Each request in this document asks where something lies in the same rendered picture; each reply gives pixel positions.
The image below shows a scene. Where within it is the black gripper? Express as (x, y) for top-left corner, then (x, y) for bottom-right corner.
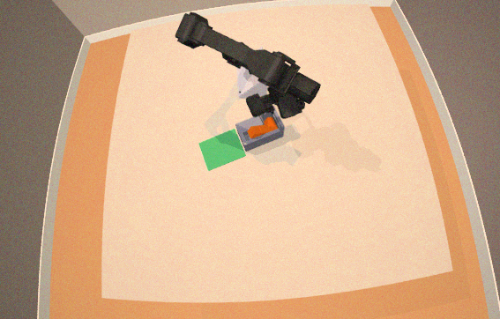
(246, 87), (284, 117)

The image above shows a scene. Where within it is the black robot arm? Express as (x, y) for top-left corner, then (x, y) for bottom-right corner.
(175, 12), (321, 119)

